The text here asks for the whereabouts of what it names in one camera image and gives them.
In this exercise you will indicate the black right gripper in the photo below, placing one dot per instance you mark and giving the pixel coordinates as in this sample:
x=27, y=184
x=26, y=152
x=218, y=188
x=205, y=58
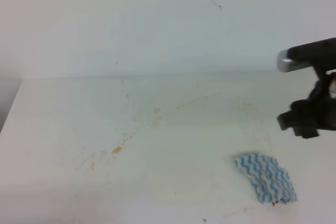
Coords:
x=317, y=112

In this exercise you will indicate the blue white striped rag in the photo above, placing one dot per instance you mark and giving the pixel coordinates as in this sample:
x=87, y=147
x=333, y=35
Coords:
x=271, y=183

